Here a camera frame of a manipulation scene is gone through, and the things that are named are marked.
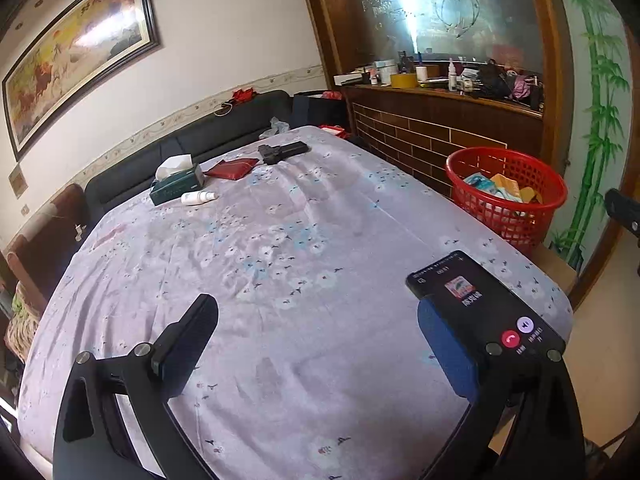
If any patterned fabric bundle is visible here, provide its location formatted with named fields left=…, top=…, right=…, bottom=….
left=4, top=280, right=46, bottom=361

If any black toy gun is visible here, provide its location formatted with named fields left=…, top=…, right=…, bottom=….
left=257, top=141, right=311, bottom=166

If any brown armchair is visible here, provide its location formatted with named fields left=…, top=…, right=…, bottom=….
left=5, top=182, right=91, bottom=291

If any pink cloth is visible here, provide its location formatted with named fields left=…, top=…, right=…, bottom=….
left=510, top=74, right=538, bottom=101

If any teal packet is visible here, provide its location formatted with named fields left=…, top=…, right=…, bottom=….
left=462, top=174, right=496, bottom=193

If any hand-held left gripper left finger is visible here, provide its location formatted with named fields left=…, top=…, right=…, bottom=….
left=52, top=292, right=221, bottom=480

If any black handbag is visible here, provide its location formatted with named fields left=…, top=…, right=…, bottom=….
left=472, top=59, right=513, bottom=98

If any clear crumpled plastic bag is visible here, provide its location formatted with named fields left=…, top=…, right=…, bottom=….
left=259, top=117, right=291, bottom=140

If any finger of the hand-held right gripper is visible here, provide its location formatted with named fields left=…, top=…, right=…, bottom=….
left=604, top=187, right=640, bottom=241

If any etched mirror panel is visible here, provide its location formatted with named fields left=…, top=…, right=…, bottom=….
left=347, top=0, right=546, bottom=76

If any framed painting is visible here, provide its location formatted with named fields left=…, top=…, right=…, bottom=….
left=1, top=0, right=162, bottom=162

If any red plastic basket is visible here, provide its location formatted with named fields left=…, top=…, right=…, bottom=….
left=445, top=146, right=569, bottom=256

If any white spray bottle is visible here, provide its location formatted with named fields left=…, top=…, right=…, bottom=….
left=181, top=190, right=219, bottom=207

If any black paper bag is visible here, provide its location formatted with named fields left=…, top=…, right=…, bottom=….
left=292, top=91, right=348, bottom=128

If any bamboo wall decal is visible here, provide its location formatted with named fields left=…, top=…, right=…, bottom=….
left=547, top=0, right=633, bottom=271

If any green tissue box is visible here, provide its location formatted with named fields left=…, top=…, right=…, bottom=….
left=149, top=154, right=205, bottom=207

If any wooden stool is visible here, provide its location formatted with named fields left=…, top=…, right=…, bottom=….
left=530, top=242, right=578, bottom=291

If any black leather sofa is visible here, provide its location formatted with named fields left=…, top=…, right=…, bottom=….
left=84, top=89, right=296, bottom=226

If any red wallet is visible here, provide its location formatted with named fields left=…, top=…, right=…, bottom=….
left=204, top=157, right=260, bottom=181

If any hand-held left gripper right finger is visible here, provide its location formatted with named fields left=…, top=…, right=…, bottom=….
left=416, top=300, right=586, bottom=480

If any black smartphone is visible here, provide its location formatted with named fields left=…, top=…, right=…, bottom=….
left=405, top=249, right=567, bottom=359

